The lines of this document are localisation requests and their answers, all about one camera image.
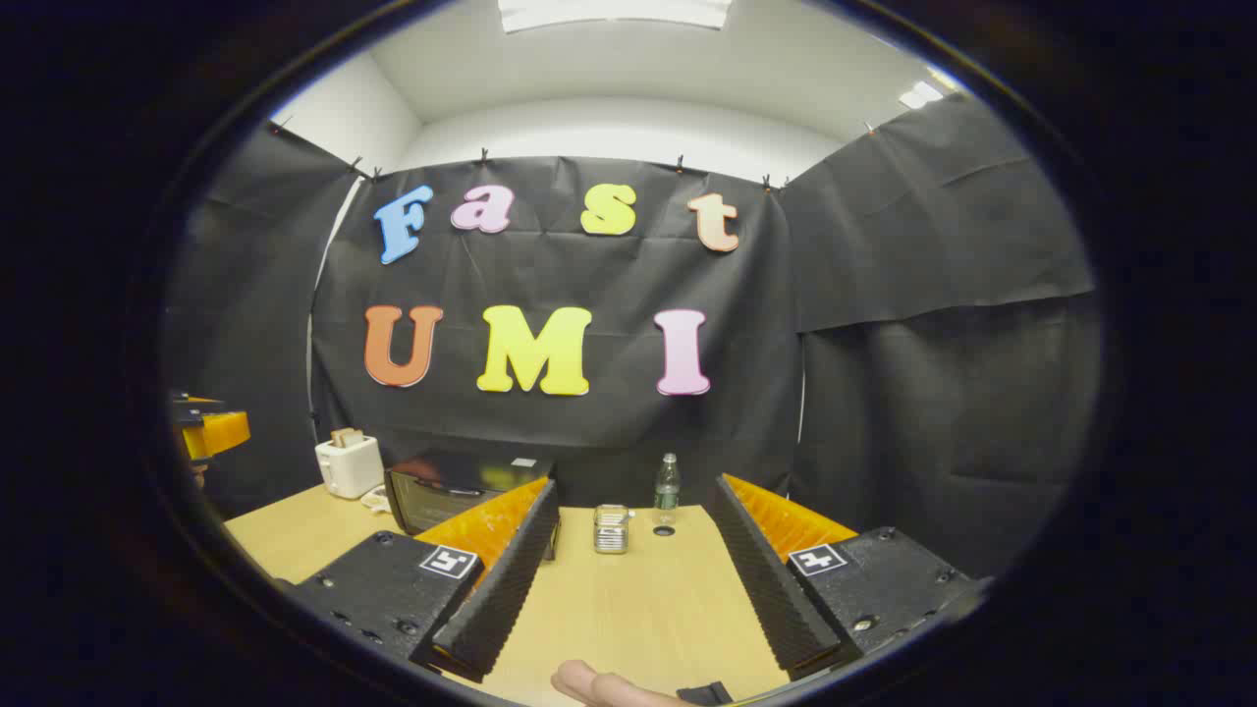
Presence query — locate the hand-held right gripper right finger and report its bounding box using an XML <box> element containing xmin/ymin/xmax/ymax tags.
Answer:
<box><xmin>702</xmin><ymin>473</ymin><xmax>988</xmax><ymax>680</ymax></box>

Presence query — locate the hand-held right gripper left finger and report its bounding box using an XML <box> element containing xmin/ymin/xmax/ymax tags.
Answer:
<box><xmin>290</xmin><ymin>478</ymin><xmax>561</xmax><ymax>683</ymax></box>

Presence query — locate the black electric oven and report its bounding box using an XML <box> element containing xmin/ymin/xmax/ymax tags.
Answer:
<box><xmin>383</xmin><ymin>450</ymin><xmax>563</xmax><ymax>563</ymax></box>

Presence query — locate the clear ribbed glass cup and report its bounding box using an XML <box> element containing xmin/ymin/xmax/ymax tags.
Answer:
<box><xmin>593</xmin><ymin>504</ymin><xmax>630</xmax><ymax>555</ymax></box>

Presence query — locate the white toaster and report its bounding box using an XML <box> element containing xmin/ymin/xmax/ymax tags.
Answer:
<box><xmin>314</xmin><ymin>434</ymin><xmax>384</xmax><ymax>500</ymax></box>

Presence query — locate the green water bottle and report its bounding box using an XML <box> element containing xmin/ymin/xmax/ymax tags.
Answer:
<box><xmin>654</xmin><ymin>453</ymin><xmax>682</xmax><ymax>528</ymax></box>

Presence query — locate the black backdrop cloth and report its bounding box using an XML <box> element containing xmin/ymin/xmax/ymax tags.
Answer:
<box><xmin>162</xmin><ymin>93</ymin><xmax>1101</xmax><ymax>580</ymax></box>

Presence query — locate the ceiling light panel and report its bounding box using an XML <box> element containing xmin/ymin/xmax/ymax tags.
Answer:
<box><xmin>899</xmin><ymin>65</ymin><xmax>968</xmax><ymax>109</ymax></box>

